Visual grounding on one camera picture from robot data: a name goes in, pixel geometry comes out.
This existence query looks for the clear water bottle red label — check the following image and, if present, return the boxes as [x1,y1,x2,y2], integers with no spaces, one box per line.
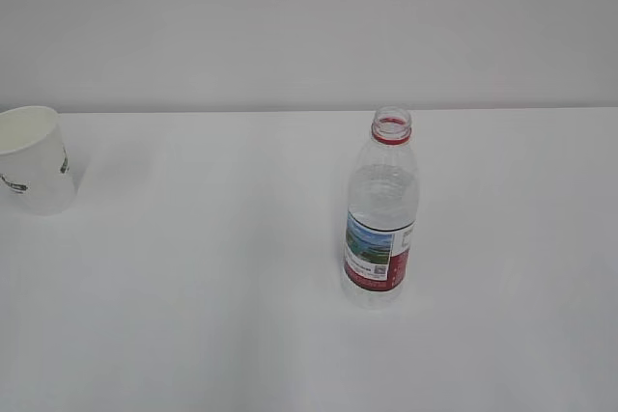
[342,107,420,309]

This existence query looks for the white paper cup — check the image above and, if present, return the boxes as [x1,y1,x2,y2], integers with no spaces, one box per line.
[1,106,76,215]

